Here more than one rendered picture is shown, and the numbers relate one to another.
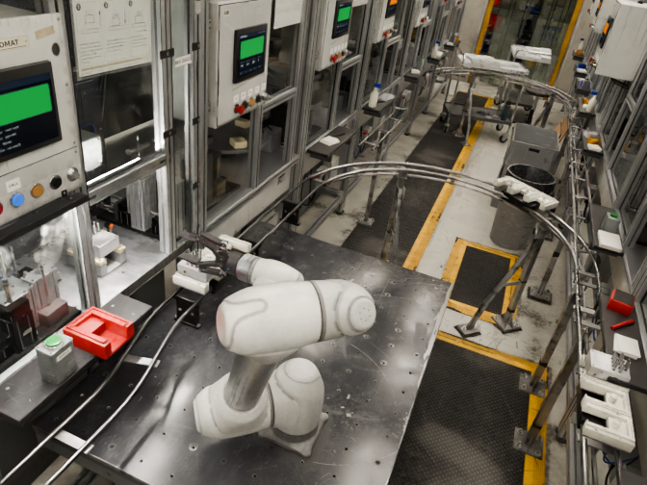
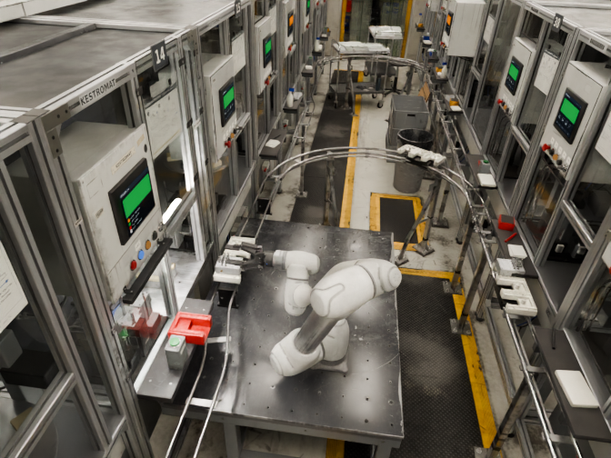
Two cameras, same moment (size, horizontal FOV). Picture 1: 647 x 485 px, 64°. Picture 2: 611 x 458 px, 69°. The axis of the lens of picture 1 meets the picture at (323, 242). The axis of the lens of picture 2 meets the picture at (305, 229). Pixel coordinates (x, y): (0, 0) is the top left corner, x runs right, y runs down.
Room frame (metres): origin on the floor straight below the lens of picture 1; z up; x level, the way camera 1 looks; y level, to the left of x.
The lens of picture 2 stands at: (-0.25, 0.43, 2.42)
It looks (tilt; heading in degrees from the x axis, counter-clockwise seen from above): 35 degrees down; 349
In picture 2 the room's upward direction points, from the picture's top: 2 degrees clockwise
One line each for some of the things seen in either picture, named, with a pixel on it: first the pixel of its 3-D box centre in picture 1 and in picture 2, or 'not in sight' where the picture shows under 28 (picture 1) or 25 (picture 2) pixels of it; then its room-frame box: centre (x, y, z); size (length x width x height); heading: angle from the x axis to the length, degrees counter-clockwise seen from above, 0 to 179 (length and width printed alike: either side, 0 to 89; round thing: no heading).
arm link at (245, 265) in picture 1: (248, 268); (280, 260); (1.36, 0.22, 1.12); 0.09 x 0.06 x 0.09; 162
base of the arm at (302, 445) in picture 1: (297, 417); (330, 349); (1.15, 0.00, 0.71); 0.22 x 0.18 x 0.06; 162
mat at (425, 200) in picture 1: (443, 149); (338, 123); (5.80, -1.22, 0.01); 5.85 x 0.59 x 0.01; 162
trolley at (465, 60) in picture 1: (482, 94); (358, 73); (6.64, -1.70, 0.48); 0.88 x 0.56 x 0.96; 90
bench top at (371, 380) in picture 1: (290, 341); (302, 300); (1.55, 0.07, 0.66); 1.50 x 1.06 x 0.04; 162
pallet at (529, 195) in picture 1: (523, 196); (420, 157); (2.90, -1.15, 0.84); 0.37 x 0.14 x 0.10; 40
